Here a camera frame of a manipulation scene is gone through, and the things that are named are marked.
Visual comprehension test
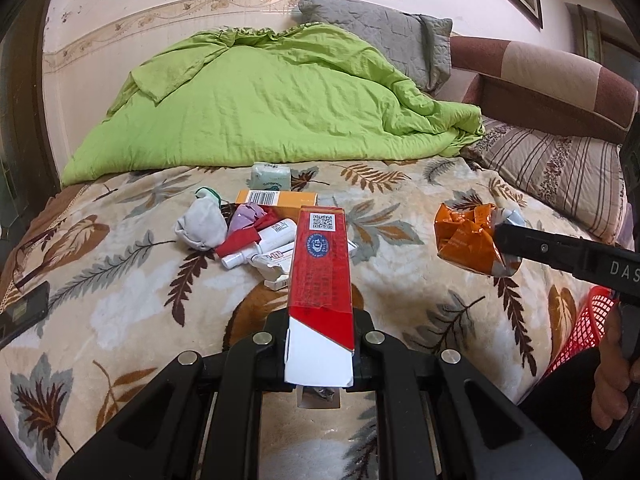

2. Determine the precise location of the orange snack bag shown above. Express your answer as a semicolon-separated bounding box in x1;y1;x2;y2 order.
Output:
434;204;525;278

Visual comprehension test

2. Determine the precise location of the red and white carton box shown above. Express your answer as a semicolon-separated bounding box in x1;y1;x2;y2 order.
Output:
284;206;355;388

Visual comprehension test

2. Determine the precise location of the person right hand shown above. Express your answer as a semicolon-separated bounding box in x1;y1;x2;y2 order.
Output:
591;308;630;430

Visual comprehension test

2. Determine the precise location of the red plastic waste basket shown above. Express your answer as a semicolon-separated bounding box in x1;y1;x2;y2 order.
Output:
544;285;616;377

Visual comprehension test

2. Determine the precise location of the striped beige floral pillow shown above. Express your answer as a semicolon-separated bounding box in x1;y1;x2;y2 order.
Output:
462;117;627;244

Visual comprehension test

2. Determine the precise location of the brown and beige headboard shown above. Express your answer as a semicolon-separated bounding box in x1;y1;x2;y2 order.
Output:
435;36;639;144

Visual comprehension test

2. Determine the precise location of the grey quilted pillow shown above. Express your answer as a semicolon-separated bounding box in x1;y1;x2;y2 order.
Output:
296;0;452;93

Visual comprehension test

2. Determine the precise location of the white tube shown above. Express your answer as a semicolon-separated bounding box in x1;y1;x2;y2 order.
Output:
220;219;297;270

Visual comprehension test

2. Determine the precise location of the white crumpled paper box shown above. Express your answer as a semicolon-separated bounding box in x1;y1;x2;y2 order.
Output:
249;234;356;290

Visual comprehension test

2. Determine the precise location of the orange cardboard box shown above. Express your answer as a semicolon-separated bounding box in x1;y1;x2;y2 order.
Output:
235;188;317;208

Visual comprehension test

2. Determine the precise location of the green tissue packet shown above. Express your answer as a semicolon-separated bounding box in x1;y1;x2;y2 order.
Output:
247;162;292;191

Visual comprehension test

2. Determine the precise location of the purple crumpled wrapper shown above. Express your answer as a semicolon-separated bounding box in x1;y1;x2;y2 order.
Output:
228;203;267;235

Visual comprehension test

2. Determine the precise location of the red cloth scrap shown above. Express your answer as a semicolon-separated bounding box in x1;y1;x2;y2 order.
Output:
214;207;280;258

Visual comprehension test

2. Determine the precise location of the white crumpled sock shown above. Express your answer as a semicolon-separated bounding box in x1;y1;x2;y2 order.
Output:
174;197;228;252

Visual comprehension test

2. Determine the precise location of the green quilt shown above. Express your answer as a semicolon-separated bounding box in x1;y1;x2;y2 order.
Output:
61;23;485;185

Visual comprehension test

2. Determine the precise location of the floral leaf pattern blanket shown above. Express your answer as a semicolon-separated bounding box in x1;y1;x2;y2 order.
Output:
1;157;590;479

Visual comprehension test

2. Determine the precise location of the black smartphone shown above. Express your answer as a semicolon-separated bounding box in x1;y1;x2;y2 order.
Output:
0;282;50;349

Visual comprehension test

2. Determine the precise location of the window with wooden frame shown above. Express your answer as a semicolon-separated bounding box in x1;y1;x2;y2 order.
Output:
566;3;640;88

